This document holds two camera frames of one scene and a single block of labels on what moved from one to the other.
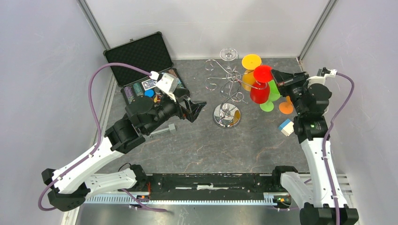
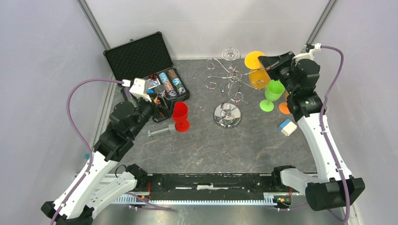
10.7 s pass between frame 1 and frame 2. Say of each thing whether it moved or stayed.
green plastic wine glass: stayed
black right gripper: moved
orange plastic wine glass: stayed
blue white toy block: stayed
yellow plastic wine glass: moved
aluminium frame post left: stayed
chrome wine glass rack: stayed
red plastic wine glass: moved
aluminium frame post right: stayed
